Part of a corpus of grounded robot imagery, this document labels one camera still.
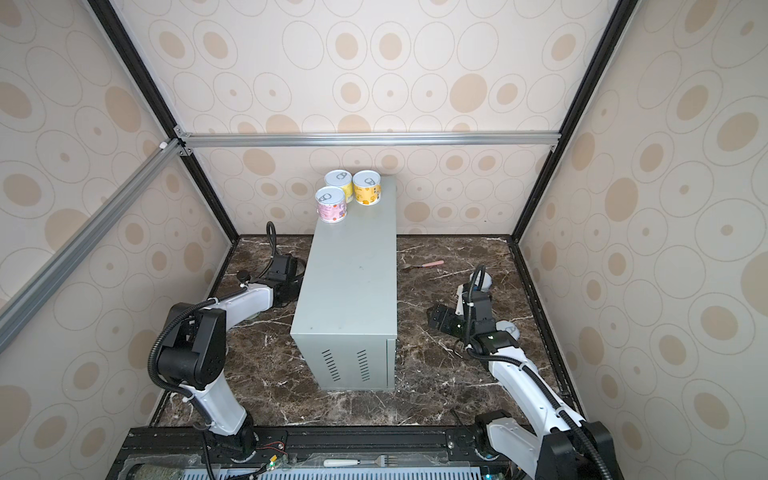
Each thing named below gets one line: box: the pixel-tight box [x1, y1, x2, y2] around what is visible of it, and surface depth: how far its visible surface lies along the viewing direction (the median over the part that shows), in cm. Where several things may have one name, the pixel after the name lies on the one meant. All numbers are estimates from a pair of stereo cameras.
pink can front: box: [315, 186, 348, 223], surface depth 76 cm
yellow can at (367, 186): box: [353, 170, 381, 206], surface depth 80 cm
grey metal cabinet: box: [290, 175, 398, 391], surface depth 69 cm
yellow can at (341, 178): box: [324, 169, 353, 203], surface depth 81 cm
